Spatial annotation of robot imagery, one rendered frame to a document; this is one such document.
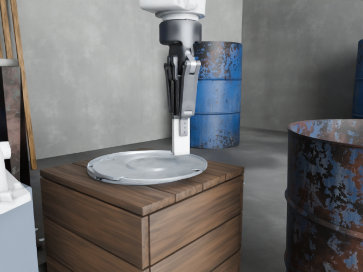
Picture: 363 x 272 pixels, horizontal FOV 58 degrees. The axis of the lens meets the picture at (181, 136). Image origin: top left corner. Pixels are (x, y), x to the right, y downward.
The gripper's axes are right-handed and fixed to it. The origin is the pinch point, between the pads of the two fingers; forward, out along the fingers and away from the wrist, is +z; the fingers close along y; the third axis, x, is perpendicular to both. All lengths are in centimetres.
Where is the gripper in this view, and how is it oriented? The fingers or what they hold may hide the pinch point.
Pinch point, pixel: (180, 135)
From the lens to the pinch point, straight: 61.4
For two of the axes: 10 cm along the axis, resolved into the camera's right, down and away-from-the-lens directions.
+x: -9.4, 0.6, -3.3
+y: -3.4, -1.7, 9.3
